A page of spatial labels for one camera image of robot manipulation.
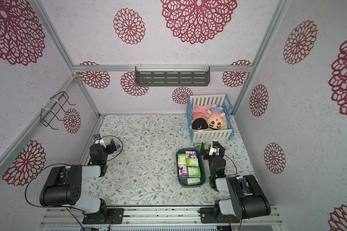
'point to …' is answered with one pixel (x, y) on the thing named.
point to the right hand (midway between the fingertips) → (212, 144)
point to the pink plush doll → (201, 111)
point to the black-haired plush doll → (199, 122)
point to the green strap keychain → (198, 146)
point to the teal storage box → (182, 180)
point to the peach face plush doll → (215, 121)
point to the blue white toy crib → (220, 99)
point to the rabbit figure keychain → (119, 147)
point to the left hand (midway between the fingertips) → (106, 141)
